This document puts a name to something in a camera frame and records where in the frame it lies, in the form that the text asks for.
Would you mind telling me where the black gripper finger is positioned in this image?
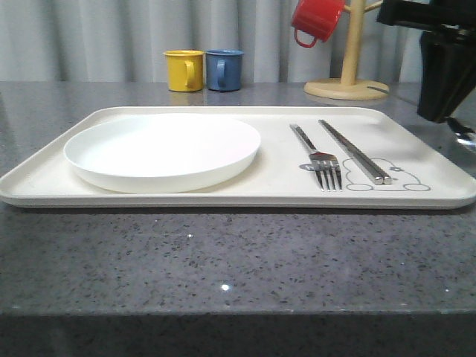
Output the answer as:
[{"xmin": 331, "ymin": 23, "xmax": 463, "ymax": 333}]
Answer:
[{"xmin": 417, "ymin": 32, "xmax": 475, "ymax": 122}]

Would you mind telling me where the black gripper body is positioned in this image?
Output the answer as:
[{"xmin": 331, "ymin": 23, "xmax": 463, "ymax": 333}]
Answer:
[{"xmin": 376, "ymin": 0, "xmax": 475, "ymax": 36}]

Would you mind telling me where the silver metal spoon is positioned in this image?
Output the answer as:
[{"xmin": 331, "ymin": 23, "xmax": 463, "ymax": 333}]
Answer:
[{"xmin": 446, "ymin": 118, "xmax": 476, "ymax": 152}]

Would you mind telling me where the silver metal fork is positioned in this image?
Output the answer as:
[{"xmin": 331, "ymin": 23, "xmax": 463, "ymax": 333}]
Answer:
[{"xmin": 289, "ymin": 123, "xmax": 343, "ymax": 192}]

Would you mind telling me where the white round plate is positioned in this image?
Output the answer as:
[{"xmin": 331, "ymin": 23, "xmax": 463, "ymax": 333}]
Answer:
[{"xmin": 63, "ymin": 113, "xmax": 261, "ymax": 193}]

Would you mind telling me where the wooden mug tree stand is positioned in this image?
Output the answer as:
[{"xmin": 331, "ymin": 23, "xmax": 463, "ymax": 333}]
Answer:
[{"xmin": 303, "ymin": 1, "xmax": 389, "ymax": 100}]

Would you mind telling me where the beige rabbit serving tray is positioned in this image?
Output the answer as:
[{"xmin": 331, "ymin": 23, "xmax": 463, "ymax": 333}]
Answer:
[{"xmin": 1, "ymin": 106, "xmax": 475, "ymax": 209}]

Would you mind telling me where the red enamel mug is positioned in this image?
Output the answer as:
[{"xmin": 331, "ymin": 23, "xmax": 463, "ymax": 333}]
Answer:
[{"xmin": 291, "ymin": 0, "xmax": 345, "ymax": 48}]

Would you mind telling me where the blue enamel mug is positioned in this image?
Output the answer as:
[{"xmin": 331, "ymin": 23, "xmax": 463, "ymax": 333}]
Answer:
[{"xmin": 205, "ymin": 49, "xmax": 244, "ymax": 91}]

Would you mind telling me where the yellow enamel mug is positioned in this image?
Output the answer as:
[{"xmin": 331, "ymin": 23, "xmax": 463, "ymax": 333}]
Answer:
[{"xmin": 164, "ymin": 50, "xmax": 205, "ymax": 92}]

